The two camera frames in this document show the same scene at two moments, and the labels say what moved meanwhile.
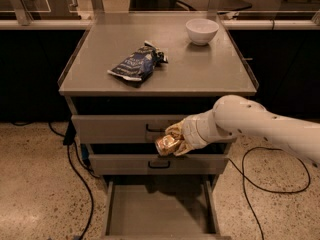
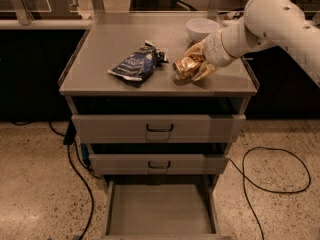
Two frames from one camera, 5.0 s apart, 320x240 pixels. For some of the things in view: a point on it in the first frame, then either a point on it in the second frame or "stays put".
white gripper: (190, 130) -> (213, 50)
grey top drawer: (121, 128) stays put
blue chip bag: (140, 63) stays put
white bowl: (201, 30) stays put
